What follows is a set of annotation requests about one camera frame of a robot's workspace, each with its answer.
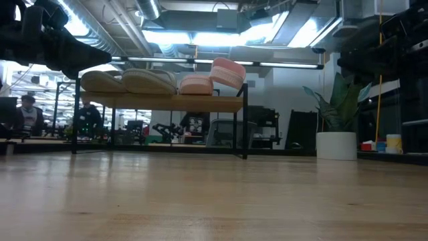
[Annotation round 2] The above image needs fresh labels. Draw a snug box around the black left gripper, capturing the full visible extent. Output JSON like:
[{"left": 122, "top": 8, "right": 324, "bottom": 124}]
[{"left": 13, "top": 5, "right": 114, "bottom": 80}]

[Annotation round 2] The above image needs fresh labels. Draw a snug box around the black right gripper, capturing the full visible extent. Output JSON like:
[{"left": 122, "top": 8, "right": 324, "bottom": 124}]
[{"left": 336, "top": 6, "right": 428, "bottom": 78}]

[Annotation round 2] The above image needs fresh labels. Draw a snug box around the grey slide slipper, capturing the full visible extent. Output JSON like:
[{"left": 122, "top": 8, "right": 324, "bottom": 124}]
[
  {"left": 121, "top": 68, "right": 178, "bottom": 96},
  {"left": 80, "top": 70, "right": 130, "bottom": 94}
]

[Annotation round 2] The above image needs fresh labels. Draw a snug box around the pink slide slipper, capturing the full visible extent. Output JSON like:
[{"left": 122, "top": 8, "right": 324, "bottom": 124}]
[
  {"left": 209, "top": 56, "right": 247, "bottom": 90},
  {"left": 178, "top": 74, "right": 215, "bottom": 96}
]

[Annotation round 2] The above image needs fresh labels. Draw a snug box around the wooden shelf with black legs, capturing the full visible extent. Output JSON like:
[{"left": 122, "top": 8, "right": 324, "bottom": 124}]
[{"left": 70, "top": 76, "right": 250, "bottom": 161}]

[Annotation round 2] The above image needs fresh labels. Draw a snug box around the grey dome ceiling lamp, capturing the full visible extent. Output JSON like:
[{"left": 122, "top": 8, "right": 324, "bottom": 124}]
[{"left": 332, "top": 23, "right": 359, "bottom": 38}]

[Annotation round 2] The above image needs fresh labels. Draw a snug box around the green leafy plant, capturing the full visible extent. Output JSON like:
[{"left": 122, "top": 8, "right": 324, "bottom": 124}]
[{"left": 302, "top": 72, "right": 381, "bottom": 133}]

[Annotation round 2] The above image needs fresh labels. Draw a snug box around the person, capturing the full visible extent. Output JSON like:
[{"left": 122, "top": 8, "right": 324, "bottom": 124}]
[
  {"left": 78, "top": 100, "right": 104, "bottom": 138},
  {"left": 15, "top": 94, "right": 44, "bottom": 137},
  {"left": 180, "top": 112, "right": 211, "bottom": 137}
]

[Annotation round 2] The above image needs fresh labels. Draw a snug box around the long linear ceiling light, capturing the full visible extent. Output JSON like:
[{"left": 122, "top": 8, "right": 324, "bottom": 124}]
[{"left": 110, "top": 55, "right": 324, "bottom": 70}]

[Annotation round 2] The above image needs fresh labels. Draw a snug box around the yellow and white cup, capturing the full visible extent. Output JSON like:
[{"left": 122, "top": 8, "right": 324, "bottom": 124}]
[{"left": 386, "top": 133, "right": 403, "bottom": 155}]

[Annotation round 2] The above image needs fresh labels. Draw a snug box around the black shelving unit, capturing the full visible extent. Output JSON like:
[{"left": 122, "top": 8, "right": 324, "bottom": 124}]
[{"left": 357, "top": 76, "right": 428, "bottom": 155}]

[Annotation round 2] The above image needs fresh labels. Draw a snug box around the dark background monitor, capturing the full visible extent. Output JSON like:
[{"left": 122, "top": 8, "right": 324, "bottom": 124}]
[{"left": 0, "top": 96, "right": 18, "bottom": 125}]

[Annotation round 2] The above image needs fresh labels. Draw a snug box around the white plant pot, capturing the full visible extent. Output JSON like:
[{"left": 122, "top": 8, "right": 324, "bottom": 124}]
[{"left": 315, "top": 131, "right": 358, "bottom": 161}]

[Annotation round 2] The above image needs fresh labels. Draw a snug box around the black leaning panel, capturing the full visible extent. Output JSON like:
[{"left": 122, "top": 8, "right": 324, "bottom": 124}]
[{"left": 285, "top": 109, "right": 318, "bottom": 151}]

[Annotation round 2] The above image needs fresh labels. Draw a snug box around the black equipment cart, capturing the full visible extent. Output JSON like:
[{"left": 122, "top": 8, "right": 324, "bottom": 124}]
[{"left": 249, "top": 105, "right": 282, "bottom": 150}]

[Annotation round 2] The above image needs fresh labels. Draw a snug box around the grey ceiling box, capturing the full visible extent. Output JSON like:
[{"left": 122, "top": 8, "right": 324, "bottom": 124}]
[{"left": 216, "top": 9, "right": 239, "bottom": 30}]

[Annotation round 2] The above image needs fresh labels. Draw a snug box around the corrugated silver duct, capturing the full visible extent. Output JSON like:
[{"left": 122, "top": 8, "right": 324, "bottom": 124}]
[{"left": 56, "top": 0, "right": 118, "bottom": 56}]

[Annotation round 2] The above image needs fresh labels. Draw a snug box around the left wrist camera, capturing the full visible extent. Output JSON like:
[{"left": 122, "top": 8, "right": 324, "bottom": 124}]
[{"left": 33, "top": 0, "right": 70, "bottom": 31}]

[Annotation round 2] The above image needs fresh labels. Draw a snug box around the shiny silver ventilation duct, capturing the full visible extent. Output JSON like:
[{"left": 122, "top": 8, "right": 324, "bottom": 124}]
[{"left": 135, "top": 0, "right": 162, "bottom": 21}]

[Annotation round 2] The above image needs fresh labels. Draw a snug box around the black aluminium table frame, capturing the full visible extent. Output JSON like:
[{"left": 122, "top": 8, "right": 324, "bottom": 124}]
[{"left": 0, "top": 140, "right": 428, "bottom": 167}]

